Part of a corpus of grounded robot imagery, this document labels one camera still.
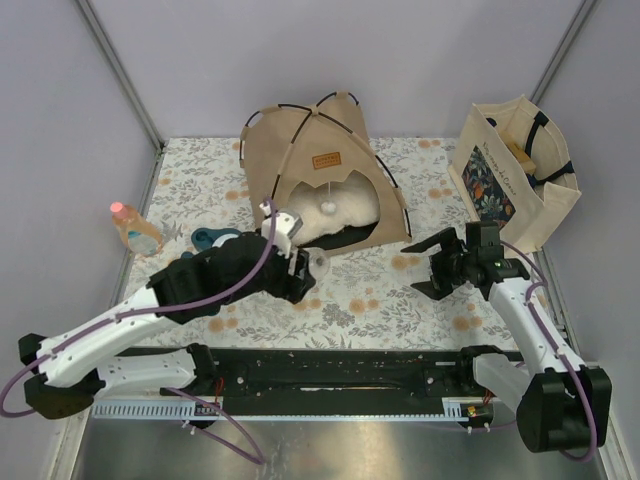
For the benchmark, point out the floral patterned table mat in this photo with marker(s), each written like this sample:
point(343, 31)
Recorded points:
point(367, 301)

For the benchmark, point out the teal double pet bowl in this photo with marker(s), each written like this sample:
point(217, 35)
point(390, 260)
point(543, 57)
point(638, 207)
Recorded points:
point(210, 240)

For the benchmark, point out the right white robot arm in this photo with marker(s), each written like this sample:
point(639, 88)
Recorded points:
point(560, 403)

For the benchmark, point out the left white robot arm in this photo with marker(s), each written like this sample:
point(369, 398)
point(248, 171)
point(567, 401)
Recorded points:
point(71, 370)

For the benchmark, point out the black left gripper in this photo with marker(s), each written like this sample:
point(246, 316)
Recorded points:
point(293, 286)

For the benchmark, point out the pink capped plastic bottle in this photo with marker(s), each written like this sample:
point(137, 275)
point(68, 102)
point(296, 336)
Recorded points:
point(136, 233)

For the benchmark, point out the cream floral tote bag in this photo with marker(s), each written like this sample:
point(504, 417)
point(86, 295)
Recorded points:
point(493, 186)

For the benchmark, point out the black tent pole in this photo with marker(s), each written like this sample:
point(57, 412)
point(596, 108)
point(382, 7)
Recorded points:
point(315, 144)
point(316, 161)

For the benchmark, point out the beige fabric pet tent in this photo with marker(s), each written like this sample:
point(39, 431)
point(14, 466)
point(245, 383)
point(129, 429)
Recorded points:
point(393, 225)

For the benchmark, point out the wooden block in bag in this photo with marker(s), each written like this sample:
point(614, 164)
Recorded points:
point(520, 155)

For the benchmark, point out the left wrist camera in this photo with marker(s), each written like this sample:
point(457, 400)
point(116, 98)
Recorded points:
point(287, 225)

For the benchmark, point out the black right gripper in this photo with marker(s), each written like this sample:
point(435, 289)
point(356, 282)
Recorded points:
point(449, 242)

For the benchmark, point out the white slotted cable duct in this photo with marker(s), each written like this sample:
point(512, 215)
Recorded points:
point(314, 406)

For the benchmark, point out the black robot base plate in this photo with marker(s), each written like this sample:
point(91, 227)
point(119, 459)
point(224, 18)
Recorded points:
point(233, 373)

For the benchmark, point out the white fluffy cushion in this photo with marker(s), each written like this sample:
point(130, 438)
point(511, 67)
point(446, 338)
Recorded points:
point(329, 208)

